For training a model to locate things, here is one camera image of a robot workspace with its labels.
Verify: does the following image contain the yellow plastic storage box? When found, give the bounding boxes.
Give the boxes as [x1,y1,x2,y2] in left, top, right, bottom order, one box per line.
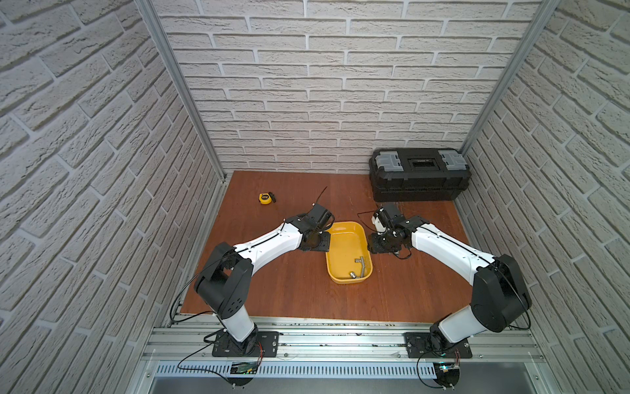
[326,222,373,285]

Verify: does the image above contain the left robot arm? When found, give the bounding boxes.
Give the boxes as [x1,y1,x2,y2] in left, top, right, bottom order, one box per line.
[194,204,335,344]

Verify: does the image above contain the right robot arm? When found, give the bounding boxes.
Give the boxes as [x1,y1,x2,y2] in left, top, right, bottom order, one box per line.
[368,203,532,351]

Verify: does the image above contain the yellow tape measure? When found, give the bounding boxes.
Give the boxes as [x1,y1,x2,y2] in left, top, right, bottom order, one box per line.
[259,192,277,205]

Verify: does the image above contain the black plastic toolbox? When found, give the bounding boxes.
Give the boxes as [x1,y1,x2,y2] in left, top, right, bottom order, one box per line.
[368,148,472,203]

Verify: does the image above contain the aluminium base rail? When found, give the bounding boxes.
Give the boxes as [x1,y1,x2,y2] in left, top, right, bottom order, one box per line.
[140,318,545,380]

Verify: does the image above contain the aluminium frame post right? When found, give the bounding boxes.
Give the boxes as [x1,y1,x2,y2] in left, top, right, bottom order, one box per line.
[459,0,561,156]

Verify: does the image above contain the aluminium frame post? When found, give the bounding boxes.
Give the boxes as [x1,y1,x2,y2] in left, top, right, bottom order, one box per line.
[459,0,561,156]
[136,0,227,182]

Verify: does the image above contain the aluminium frame post left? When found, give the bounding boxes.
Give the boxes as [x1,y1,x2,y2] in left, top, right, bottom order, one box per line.
[136,0,227,182]

